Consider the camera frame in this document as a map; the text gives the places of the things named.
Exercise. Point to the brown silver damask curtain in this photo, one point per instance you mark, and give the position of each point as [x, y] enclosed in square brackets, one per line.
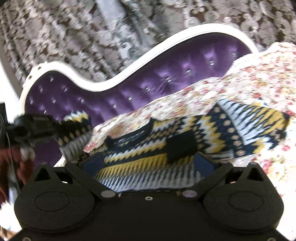
[101, 38]

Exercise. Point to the yellow navy white knit sweater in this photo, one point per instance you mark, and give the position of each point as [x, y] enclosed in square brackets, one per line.
[159, 155]

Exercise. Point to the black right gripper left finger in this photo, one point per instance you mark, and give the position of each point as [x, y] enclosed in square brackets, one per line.
[85, 172]

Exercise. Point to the floral quilt bedspread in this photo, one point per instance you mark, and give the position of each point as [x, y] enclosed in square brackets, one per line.
[266, 79]

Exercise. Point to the red sleeve forearm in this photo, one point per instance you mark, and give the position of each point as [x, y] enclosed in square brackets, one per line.
[17, 165]

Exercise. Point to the purple tufted white-framed sofa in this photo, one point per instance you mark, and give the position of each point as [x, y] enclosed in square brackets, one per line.
[200, 52]

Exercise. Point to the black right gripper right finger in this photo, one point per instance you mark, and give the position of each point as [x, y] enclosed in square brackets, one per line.
[212, 173]

